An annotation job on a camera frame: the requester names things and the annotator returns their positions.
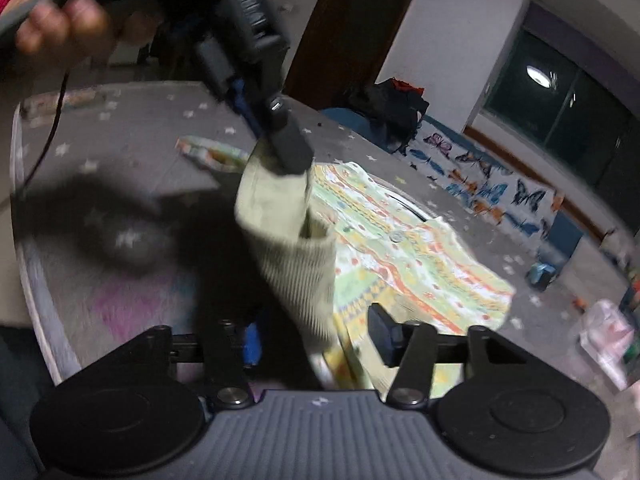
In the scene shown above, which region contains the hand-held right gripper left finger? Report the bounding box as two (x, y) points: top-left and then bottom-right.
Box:
(142, 320), (262, 409)

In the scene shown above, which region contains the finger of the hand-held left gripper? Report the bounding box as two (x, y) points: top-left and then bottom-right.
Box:
(262, 95), (314, 177)

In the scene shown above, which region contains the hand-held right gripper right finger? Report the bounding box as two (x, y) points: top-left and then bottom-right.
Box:
(367, 302), (531, 409)

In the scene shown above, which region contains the colourful patterned children's garment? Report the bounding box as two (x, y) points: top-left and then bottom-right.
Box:
(177, 135), (517, 397)

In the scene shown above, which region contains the pile of dark clothes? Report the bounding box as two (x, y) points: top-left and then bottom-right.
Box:
(350, 77), (431, 155)

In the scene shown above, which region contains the person's left hand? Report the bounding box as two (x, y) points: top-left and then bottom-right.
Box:
(15, 0), (152, 62)

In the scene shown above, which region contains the dark wooden door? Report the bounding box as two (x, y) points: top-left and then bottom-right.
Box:
(285, 0), (431, 112)

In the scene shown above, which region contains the blue children's smartwatch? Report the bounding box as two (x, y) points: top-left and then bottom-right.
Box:
(527, 261), (559, 291)

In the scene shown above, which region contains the butterfly print cushion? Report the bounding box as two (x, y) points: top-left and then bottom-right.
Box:
(400, 125), (567, 242)

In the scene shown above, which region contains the white plastic bag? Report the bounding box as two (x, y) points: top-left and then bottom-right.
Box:
(579, 300), (637, 392)

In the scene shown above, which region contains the green framed window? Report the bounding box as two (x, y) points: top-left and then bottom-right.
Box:
(482, 2), (640, 183)

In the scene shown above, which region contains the thin black cable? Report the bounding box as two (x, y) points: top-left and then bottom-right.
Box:
(14, 71), (71, 198)

